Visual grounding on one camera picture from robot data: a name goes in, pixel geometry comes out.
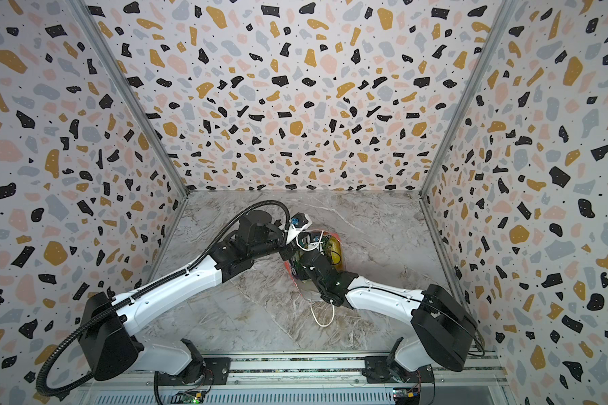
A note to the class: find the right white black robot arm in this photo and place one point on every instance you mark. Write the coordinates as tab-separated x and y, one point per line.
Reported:
443	330

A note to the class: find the left green circuit board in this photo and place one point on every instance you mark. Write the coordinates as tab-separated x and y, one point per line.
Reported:
191	397

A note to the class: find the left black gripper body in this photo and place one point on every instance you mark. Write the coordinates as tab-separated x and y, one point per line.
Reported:
279	246

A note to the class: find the right green circuit board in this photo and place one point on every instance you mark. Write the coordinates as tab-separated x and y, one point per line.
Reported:
407	396

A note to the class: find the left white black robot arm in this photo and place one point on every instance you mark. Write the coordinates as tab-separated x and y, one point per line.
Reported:
111	347

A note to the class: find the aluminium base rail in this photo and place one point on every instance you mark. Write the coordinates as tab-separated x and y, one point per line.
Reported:
308	378

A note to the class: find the green circuit board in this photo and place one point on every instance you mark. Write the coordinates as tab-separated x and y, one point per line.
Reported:
407	396
191	397

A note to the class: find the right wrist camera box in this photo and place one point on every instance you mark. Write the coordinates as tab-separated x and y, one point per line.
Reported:
316	239

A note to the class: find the red paper gift bag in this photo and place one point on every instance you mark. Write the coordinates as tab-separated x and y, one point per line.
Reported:
330	249

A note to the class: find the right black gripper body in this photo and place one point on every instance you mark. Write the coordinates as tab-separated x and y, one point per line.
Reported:
301	272

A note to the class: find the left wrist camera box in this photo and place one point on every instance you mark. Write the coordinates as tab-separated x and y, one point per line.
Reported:
300	222

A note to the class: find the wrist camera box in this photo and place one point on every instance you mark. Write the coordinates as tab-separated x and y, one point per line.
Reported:
300	222
316	239

